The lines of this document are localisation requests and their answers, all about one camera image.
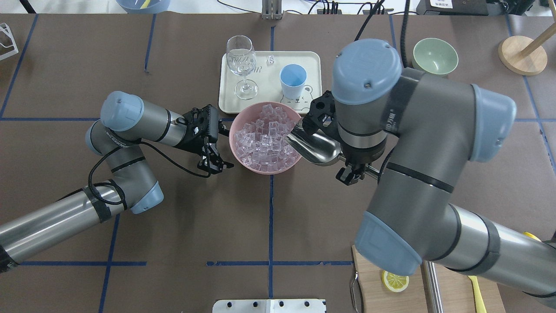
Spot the metal ice scoop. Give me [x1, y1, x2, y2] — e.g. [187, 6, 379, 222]
[285, 121, 381, 179]

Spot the light blue cup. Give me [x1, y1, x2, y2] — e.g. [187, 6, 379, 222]
[279, 64, 307, 99]

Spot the pink bowl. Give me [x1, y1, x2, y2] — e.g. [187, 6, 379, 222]
[229, 102, 304, 175]

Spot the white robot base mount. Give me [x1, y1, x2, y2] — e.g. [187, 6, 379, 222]
[212, 299, 327, 313]

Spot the wooden cutting board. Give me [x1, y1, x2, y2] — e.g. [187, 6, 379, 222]
[351, 244, 506, 313]

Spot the white wire cup rack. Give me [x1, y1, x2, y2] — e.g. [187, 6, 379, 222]
[0, 23, 19, 60]

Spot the green bowl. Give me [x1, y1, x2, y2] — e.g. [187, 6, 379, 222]
[412, 38, 459, 77]

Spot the metal cylinder rod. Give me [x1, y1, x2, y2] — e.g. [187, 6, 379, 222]
[421, 261, 443, 313]

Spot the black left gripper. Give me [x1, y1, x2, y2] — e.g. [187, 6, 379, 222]
[175, 104, 234, 173]

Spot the lemon half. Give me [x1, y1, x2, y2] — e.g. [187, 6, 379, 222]
[381, 271, 410, 293]

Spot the yellow lemon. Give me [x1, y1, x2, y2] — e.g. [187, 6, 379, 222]
[523, 232, 541, 242]

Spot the yellow plastic knife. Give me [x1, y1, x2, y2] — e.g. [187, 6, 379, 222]
[467, 275, 487, 313]

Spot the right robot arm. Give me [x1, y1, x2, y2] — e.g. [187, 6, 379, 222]
[304, 38, 555, 307]

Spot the clear wine glass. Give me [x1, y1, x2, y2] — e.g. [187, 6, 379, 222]
[226, 35, 258, 100]

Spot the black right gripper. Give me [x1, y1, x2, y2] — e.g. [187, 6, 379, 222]
[302, 90, 381, 186]

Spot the clear ice cubes pile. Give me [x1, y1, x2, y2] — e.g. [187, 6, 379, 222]
[234, 103, 300, 171]

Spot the cream bear tray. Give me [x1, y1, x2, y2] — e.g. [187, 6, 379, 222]
[218, 51, 323, 114]

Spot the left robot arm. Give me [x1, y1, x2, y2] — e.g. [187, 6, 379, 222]
[1, 91, 233, 272]

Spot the wooden stand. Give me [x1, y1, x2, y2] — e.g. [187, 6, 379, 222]
[498, 23, 556, 77]

